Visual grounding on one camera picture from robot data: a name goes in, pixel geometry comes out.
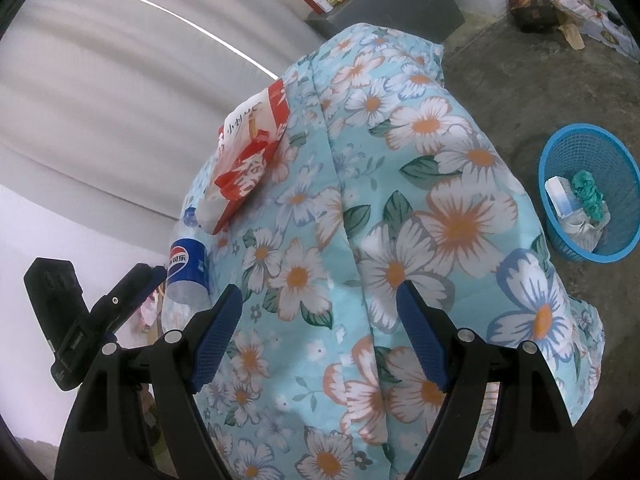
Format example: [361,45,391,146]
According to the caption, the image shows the grey cabinet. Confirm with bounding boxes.
[305,0,466,43]

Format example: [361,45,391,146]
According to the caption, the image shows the colourful plastic bag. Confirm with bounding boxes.
[137,290,166,341]

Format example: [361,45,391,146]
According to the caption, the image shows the red and white snack bag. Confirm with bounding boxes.
[194,78,291,236]

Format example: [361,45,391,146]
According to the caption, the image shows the crumpled green wrapper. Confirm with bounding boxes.
[571,171,607,221]

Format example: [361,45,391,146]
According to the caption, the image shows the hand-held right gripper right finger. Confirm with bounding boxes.
[395,280,583,480]

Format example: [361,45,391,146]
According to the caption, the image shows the white and blue carton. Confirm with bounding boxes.
[545,176,581,218]

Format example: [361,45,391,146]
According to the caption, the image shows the brown paper piece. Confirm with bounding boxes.
[560,22,583,51]

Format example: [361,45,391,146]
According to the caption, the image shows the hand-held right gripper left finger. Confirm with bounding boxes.
[54,284,244,480]

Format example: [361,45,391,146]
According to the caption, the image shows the blue plastic mesh basket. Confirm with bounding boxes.
[539,122,640,263]

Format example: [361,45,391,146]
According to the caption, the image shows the dark box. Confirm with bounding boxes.
[507,0,560,33]

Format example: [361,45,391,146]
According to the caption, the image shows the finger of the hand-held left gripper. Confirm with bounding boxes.
[87,263,168,345]

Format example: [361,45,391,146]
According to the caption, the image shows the floral light blue blanket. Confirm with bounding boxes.
[145,22,606,480]

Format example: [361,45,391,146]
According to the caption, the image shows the cola bottle with blue cap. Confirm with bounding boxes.
[161,207,213,333]

